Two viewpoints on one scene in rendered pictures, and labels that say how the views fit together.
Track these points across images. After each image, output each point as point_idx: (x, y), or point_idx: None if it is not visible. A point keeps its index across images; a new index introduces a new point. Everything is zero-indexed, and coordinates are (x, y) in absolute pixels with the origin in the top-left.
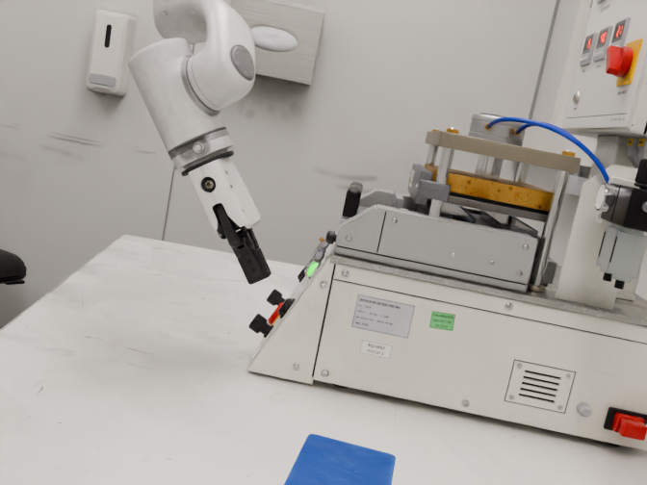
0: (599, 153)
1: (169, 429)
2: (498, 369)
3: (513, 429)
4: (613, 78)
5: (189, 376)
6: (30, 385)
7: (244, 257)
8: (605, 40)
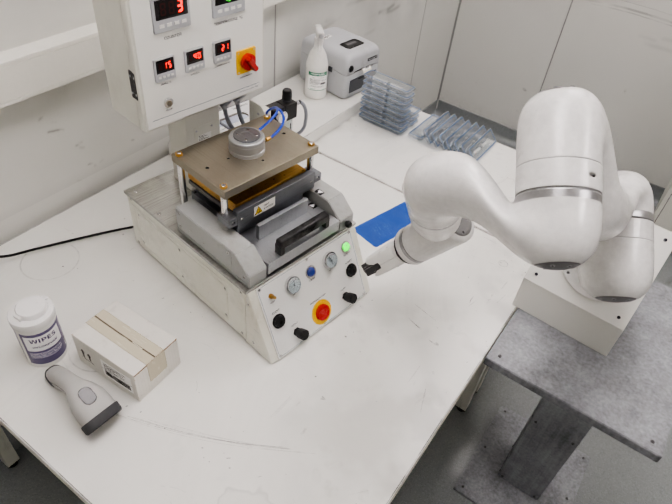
0: (194, 118)
1: (430, 263)
2: None
3: None
4: (228, 72)
5: (401, 295)
6: (474, 303)
7: None
8: (202, 56)
